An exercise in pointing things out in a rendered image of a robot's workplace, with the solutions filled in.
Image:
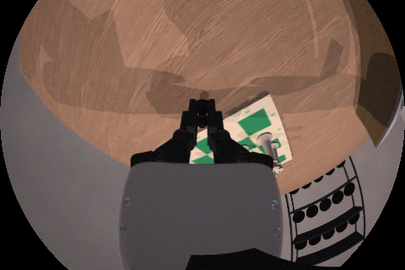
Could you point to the white chess piece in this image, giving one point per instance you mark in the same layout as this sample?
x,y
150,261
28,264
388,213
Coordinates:
x,y
275,154
265,140

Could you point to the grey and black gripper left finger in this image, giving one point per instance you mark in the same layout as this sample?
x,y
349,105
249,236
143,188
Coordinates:
x,y
174,150

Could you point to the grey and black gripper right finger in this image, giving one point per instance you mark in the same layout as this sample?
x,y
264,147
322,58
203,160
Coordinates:
x,y
228,150

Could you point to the black pawn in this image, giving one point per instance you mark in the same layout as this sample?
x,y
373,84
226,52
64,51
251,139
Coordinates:
x,y
202,109

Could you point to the green and cream chessboard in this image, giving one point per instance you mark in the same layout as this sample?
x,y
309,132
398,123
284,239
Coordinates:
x,y
244,125

